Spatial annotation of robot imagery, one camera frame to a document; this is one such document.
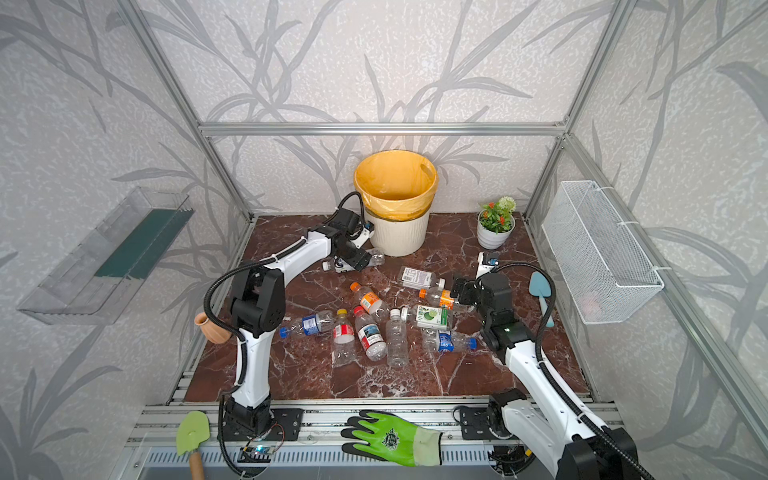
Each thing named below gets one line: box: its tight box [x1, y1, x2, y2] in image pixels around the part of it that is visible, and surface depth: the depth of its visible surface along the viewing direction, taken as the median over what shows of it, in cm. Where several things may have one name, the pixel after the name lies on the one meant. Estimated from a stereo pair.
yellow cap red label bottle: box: [332, 309, 356, 368], surface depth 86 cm
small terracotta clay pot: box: [194, 312, 232, 344], surface depth 84 cm
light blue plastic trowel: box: [528, 271, 554, 328], surface depth 101 cm
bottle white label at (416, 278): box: [398, 266, 436, 289], surface depth 100 cm
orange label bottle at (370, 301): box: [350, 282, 390, 320], surface depth 93 cm
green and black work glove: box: [340, 409, 443, 467], surface depth 72 cm
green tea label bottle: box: [401, 304, 452, 330], surface depth 91 cm
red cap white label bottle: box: [354, 306, 387, 362], surface depth 84 cm
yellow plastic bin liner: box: [354, 149, 439, 222], surface depth 102 cm
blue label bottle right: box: [422, 329, 478, 353], surface depth 88 cm
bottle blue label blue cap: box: [279, 310, 334, 339], surface depth 88 cm
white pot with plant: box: [477, 196, 517, 250], surface depth 104 cm
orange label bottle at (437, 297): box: [418, 287, 455, 310], surface depth 96 cm
